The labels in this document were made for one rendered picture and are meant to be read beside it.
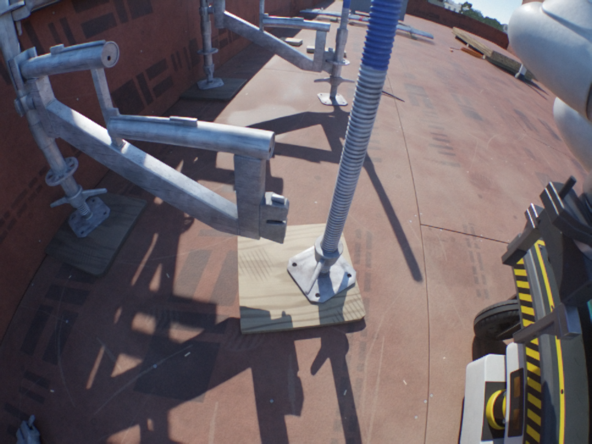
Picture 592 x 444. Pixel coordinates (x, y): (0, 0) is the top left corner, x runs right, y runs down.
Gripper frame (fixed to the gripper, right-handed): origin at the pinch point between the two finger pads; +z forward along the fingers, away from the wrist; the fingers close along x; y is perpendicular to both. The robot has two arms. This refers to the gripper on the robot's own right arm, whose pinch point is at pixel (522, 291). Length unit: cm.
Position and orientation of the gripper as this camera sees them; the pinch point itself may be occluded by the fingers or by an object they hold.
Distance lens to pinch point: 45.5
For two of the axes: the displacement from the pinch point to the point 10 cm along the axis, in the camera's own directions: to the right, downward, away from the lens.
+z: -0.7, 6.4, 7.7
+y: 9.6, 2.4, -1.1
